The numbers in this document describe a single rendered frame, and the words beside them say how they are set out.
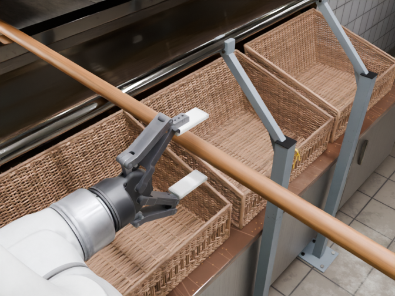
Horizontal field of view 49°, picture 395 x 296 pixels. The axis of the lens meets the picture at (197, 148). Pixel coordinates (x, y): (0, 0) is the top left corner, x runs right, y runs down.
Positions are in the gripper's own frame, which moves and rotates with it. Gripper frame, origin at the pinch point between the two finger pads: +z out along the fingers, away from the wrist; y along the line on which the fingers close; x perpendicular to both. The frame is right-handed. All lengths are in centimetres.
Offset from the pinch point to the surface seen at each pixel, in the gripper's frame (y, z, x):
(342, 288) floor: 119, 80, 11
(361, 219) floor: 119, 121, -2
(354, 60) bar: 20, 86, -12
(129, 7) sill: 3, 36, -63
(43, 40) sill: 3, 7, -63
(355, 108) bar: 36, 85, -6
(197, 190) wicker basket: 48, 28, -26
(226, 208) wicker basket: 46, 26, -14
